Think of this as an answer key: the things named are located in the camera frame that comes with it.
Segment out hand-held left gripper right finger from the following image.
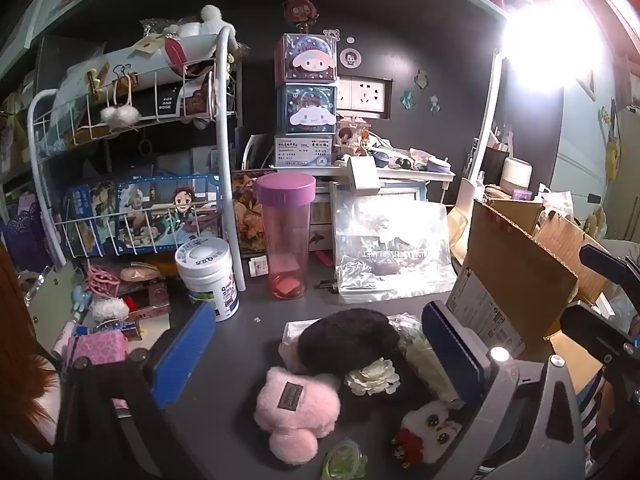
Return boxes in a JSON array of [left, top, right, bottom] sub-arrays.
[[421, 301, 586, 480]]

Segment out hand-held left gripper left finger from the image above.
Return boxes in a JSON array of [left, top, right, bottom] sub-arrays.
[[55, 301, 217, 480]]

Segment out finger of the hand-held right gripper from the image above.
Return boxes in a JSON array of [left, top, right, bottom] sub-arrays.
[[580, 245, 640, 293], [559, 302, 640, 371]]

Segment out cream packet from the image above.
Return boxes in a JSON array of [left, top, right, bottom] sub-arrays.
[[402, 335, 460, 406]]

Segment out clear green print packet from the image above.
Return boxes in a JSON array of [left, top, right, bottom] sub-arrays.
[[387, 312, 426, 343]]

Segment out white red owl plush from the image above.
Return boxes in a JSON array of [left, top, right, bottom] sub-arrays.
[[391, 400, 463, 463]]

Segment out white fabric flower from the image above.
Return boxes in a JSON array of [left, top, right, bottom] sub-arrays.
[[344, 357, 402, 396]]

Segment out brown cardboard box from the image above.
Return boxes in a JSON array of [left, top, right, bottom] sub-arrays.
[[445, 199, 623, 361]]

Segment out black fluffy plush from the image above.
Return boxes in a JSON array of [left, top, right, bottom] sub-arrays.
[[298, 309, 401, 378]]

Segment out white tissue pack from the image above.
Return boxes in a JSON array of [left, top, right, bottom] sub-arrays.
[[278, 320, 321, 376]]

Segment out pink fluffy plush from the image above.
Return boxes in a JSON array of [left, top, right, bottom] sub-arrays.
[[253, 366, 342, 463]]

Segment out small brown purse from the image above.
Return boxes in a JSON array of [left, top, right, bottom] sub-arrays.
[[120, 282, 171, 318]]

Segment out person's striped shirt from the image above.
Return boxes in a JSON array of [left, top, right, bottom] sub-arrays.
[[574, 372, 612, 478]]

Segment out white supplement jar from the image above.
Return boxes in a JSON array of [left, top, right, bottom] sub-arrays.
[[174, 237, 240, 322]]

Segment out pink leopard print box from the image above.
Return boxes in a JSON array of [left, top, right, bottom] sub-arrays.
[[65, 330, 130, 376]]

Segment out pink hair claw clip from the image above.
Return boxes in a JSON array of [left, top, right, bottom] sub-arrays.
[[85, 260, 123, 301]]

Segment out clear zip bag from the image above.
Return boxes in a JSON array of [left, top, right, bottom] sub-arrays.
[[334, 199, 457, 305]]

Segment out white cylinder humidifier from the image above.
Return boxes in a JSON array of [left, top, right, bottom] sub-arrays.
[[500, 157, 533, 196]]

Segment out blue anime print box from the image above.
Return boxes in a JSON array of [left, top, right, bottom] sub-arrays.
[[115, 175, 223, 256]]

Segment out black pen holder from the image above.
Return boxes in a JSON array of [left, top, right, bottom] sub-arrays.
[[482, 145, 511, 186]]

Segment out pink tumbler purple lid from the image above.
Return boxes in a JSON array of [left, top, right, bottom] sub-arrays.
[[252, 171, 317, 301]]

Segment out green hair clip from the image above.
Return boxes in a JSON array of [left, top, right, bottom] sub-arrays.
[[322, 438, 367, 480]]

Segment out orange floral picture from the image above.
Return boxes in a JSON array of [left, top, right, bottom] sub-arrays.
[[231, 170, 278, 258]]

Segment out reddish brown fuzzy cloth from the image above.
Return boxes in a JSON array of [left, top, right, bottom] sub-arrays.
[[0, 245, 61, 451]]

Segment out white desk riser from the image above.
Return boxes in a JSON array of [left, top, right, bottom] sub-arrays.
[[312, 157, 456, 188]]

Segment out white desk lamp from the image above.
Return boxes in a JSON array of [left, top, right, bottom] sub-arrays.
[[447, 0, 596, 266]]

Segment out white power adapter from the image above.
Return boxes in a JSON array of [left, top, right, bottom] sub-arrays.
[[347, 156, 382, 191]]

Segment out purple lace basket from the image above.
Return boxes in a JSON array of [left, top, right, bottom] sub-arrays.
[[0, 200, 56, 273]]

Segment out anime acrylic stand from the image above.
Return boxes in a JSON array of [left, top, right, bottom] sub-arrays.
[[335, 117, 373, 161]]

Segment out white labelled box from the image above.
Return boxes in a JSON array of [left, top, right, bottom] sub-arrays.
[[273, 132, 331, 168]]

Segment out white hanging pompoms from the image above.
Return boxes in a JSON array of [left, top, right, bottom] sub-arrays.
[[100, 104, 141, 126]]

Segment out blue cartoon storage box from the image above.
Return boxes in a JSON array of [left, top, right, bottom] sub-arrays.
[[276, 82, 338, 136]]

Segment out pink cartoon storage box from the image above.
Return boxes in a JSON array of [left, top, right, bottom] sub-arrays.
[[274, 32, 341, 86]]

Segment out white plush toy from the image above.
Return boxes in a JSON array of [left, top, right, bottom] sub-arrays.
[[177, 5, 236, 38]]

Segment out brown bobble figure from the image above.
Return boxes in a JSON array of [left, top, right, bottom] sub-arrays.
[[282, 0, 321, 36]]

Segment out white fluffy hair tie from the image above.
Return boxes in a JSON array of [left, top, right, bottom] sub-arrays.
[[90, 297, 130, 322]]

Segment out yellow cartoon wall sticker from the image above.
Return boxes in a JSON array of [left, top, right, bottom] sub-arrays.
[[600, 105, 623, 181]]

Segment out white wire rack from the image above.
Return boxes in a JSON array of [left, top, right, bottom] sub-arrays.
[[27, 26, 247, 293]]

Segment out white wall socket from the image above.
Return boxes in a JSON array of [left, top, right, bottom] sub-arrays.
[[337, 75, 393, 120]]

